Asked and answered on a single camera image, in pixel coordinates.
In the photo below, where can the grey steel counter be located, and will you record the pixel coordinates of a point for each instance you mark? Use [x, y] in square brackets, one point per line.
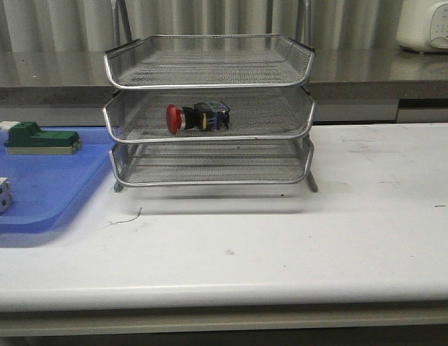
[348, 85]

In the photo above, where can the white kitchen appliance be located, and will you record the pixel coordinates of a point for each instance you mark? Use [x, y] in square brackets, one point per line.
[423, 26]

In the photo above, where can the blue plastic tray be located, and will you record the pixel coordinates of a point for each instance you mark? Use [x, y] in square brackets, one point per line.
[51, 188]

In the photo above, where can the silver mesh tray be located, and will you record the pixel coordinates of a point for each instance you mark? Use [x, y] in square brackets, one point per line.
[209, 62]
[271, 162]
[139, 116]

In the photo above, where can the green terminal block component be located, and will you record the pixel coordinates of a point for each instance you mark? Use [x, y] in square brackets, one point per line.
[28, 138]

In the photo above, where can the red emergency stop button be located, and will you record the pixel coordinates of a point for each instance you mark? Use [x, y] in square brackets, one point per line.
[204, 116]

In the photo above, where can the white grey cube connector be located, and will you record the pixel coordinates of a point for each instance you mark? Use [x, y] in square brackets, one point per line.
[5, 194]

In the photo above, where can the silver metal rack frame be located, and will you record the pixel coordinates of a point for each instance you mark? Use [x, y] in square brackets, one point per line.
[122, 35]

